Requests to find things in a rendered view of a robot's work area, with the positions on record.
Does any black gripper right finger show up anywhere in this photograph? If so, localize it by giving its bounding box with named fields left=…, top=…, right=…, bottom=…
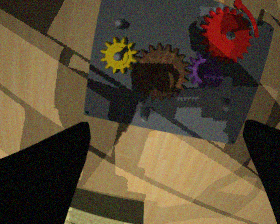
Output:
left=242, top=120, right=280, bottom=224

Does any yellow gear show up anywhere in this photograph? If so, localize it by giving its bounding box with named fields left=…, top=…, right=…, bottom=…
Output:
left=100, top=36, right=139, bottom=75

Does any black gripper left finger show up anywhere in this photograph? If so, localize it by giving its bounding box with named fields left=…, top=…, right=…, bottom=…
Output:
left=0, top=121, right=91, bottom=224

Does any red gear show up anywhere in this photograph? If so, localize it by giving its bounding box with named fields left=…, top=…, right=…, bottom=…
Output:
left=200, top=7, right=253, bottom=64

